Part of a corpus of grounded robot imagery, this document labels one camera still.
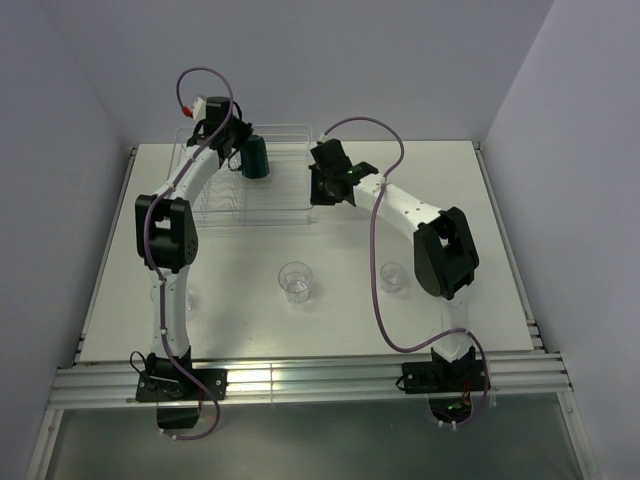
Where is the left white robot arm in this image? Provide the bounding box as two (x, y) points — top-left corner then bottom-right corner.
(134, 96), (253, 399)

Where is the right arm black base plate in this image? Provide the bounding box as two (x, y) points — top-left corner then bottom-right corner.
(396, 359), (491, 394)

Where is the clear acrylic dish rack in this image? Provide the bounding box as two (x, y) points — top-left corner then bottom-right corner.
(191, 124), (313, 229)

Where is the dark teal mug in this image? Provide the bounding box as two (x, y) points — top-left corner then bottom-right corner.
(240, 135), (270, 180)

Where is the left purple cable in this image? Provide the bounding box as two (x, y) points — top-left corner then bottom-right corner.
(141, 66), (235, 441)

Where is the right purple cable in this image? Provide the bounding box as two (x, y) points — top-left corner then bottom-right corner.
(319, 116), (493, 427)

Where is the purple cable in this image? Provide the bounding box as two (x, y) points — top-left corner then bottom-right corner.
(319, 116), (493, 427)
(141, 66), (235, 441)

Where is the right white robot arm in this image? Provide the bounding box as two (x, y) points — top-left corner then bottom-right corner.
(310, 137), (480, 390)

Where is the black box under left base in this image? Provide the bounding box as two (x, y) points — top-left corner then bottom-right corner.
(156, 407), (200, 430)

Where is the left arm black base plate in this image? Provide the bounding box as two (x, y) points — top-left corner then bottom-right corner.
(135, 368), (228, 403)

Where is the aluminium rail frame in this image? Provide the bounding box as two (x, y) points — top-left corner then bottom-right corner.
(29, 141), (602, 479)

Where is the clear glass centre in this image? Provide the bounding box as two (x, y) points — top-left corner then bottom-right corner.
(278, 262), (313, 304)

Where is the small clear glass right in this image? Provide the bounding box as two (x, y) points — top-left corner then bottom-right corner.
(379, 262), (406, 293)

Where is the clear glass left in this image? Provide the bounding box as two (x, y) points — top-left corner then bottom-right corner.
(185, 291), (195, 312)

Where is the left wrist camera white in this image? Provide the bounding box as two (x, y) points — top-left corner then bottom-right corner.
(182, 96), (207, 122)

